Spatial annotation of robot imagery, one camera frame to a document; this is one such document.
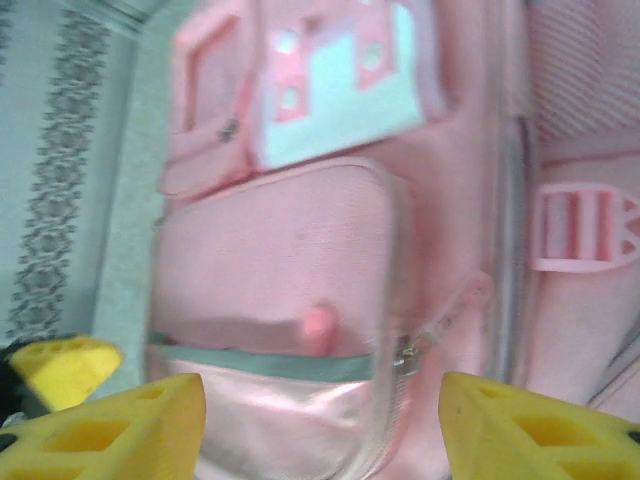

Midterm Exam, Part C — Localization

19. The pink backpack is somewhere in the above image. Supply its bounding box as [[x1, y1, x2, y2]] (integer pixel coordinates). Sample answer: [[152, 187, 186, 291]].
[[144, 0, 640, 480]]

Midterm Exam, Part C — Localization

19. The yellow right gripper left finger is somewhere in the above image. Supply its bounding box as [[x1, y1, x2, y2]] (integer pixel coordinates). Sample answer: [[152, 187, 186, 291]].
[[0, 372, 208, 480]]

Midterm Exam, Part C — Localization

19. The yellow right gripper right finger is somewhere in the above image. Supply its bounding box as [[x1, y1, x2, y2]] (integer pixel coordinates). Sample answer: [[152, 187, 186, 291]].
[[438, 371, 640, 480]]

